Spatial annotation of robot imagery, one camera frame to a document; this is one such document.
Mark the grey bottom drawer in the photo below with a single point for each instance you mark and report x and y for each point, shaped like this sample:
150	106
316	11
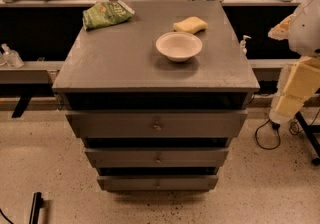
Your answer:
161	183

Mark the black stand leg right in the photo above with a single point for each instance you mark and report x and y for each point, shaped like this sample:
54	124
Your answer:
311	131

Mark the black bar bottom left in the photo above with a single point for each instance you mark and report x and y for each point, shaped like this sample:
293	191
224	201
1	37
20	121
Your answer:
36	205

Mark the black power cable floor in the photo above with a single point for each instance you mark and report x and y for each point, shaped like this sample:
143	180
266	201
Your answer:
267	136

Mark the yellow sponge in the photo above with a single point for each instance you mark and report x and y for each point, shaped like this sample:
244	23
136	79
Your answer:
190	25

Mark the grey drawer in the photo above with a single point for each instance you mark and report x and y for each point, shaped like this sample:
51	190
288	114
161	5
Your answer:
150	124
156	157
161	183

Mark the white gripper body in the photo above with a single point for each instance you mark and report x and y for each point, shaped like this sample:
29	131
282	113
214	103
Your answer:
306	29

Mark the grey drawer cabinet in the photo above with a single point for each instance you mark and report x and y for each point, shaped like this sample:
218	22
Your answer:
118	68

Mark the white pump bottle right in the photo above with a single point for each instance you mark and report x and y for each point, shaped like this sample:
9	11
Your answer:
243	43

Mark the grey top drawer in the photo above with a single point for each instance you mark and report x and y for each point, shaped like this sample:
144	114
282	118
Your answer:
150	124

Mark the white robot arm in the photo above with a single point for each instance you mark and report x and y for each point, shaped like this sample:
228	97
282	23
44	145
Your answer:
302	30

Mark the white bowl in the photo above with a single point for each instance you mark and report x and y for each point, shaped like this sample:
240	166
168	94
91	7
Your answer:
179	46

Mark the clear sanitizer bottle left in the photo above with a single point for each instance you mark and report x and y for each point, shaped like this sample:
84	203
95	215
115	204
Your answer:
12	57

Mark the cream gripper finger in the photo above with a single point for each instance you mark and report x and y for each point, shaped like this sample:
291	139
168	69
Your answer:
303	82
287	106

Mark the green chip bag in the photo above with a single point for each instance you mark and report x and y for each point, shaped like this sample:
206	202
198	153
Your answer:
105	14

